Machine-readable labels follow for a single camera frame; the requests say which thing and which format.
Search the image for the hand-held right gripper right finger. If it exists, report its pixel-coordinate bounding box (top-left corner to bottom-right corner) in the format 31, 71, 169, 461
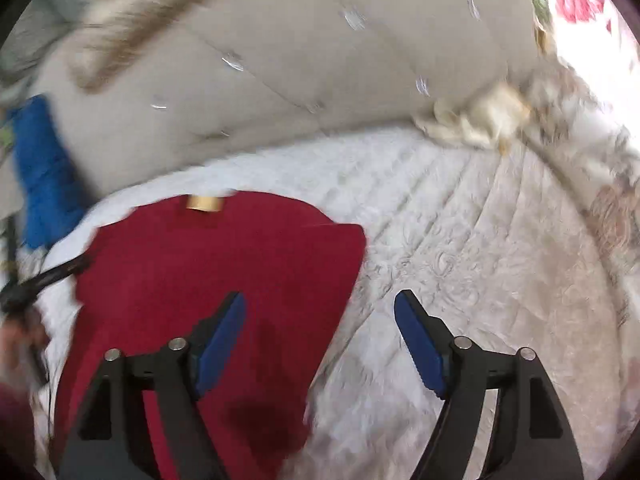
393, 289, 586, 480

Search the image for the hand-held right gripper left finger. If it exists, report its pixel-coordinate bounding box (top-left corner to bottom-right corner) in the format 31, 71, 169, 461
59, 291, 247, 480

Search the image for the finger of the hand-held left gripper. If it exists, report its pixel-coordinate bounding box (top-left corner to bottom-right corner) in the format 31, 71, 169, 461
0, 252, 93, 317

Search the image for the red garment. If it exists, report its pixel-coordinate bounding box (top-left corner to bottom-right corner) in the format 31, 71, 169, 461
50, 190, 368, 480

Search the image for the person's left forearm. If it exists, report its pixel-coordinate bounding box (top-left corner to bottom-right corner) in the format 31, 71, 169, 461
0, 320, 51, 468

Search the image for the blue quilted cushion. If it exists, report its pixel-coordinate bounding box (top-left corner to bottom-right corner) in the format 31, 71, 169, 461
11, 95, 93, 251

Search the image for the cream quilted bedspread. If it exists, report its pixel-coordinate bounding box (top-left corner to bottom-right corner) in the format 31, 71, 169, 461
30, 125, 640, 480

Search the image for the cream ruffled cloth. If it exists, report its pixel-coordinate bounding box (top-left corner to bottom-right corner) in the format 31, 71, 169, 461
412, 82, 533, 153

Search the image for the floral print pillow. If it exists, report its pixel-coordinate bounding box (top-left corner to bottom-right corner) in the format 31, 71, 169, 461
520, 60, 640, 321

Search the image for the ornate ruffled beige pillow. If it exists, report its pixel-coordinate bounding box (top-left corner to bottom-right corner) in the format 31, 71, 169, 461
70, 0, 281, 93

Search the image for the beige tufted headboard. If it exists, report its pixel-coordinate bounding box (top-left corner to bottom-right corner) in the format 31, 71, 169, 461
30, 0, 556, 206

